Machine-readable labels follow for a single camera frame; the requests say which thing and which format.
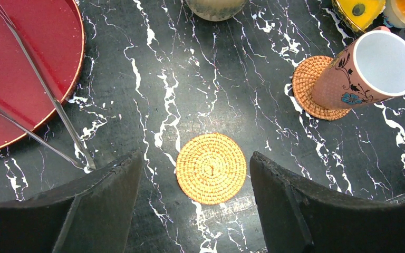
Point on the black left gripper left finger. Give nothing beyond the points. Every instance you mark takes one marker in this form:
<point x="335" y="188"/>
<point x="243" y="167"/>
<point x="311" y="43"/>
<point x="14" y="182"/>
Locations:
<point x="89" y="214"/>

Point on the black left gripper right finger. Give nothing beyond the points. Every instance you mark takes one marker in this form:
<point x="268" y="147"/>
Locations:
<point x="300" y="215"/>

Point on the metal food tongs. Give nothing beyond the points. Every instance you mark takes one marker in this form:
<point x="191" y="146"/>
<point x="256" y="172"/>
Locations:
<point x="56" y="103"/>

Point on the woven rattan coaster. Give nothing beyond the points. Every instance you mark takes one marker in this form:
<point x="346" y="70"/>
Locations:
<point x="211" y="168"/>
<point x="303" y="80"/>

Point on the pink floral mug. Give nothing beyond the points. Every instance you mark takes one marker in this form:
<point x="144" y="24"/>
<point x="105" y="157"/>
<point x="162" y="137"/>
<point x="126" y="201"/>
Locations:
<point x="369" y="70"/>

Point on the yellow striped toy cake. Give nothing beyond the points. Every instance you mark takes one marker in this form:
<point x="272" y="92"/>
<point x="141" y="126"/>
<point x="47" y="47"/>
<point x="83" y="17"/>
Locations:
<point x="358" y="15"/>

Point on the three-tier glass gold stand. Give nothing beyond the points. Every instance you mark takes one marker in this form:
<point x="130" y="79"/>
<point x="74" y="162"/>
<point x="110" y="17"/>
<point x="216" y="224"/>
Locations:
<point x="379" y="21"/>

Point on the beige ceramic pitcher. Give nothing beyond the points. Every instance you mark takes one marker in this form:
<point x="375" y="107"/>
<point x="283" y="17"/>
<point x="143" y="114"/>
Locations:
<point x="216" y="10"/>

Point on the orange white round cake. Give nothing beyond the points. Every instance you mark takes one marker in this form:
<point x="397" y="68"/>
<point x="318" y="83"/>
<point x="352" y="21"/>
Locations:
<point x="394" y="13"/>

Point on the red round tray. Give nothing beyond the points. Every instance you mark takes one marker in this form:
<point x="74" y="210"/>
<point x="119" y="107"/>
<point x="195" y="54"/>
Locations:
<point x="53" y="32"/>

